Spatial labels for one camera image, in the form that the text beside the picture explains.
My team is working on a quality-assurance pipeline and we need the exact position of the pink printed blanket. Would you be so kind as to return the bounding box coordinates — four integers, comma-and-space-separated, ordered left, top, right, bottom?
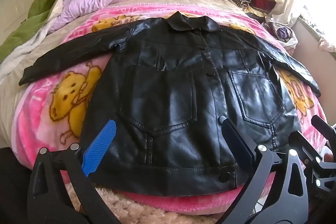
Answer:
12, 2, 328, 216

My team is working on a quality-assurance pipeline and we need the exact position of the bag of clothes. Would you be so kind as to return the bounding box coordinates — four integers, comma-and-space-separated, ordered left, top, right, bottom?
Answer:
262, 21, 300, 50

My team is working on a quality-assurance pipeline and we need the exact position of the beige fluffy cloth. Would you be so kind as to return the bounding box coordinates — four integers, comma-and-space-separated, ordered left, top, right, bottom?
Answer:
62, 177, 237, 224

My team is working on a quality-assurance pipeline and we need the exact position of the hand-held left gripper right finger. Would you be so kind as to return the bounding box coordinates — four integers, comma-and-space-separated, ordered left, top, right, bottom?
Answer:
219, 116, 310, 224

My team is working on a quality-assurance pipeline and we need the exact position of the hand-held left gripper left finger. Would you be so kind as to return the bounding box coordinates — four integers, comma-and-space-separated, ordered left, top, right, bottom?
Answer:
27, 120, 122, 224

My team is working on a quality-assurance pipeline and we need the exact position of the black leather jacket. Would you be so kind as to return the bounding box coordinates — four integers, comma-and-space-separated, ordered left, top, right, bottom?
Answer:
19, 11, 321, 197

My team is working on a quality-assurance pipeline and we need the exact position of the green and white blanket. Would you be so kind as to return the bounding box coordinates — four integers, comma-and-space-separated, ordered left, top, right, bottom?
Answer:
0, 0, 63, 84

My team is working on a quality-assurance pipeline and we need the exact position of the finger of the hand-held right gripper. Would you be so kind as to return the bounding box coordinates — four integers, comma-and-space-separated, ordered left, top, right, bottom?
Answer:
288, 132, 330, 155
311, 115, 336, 136

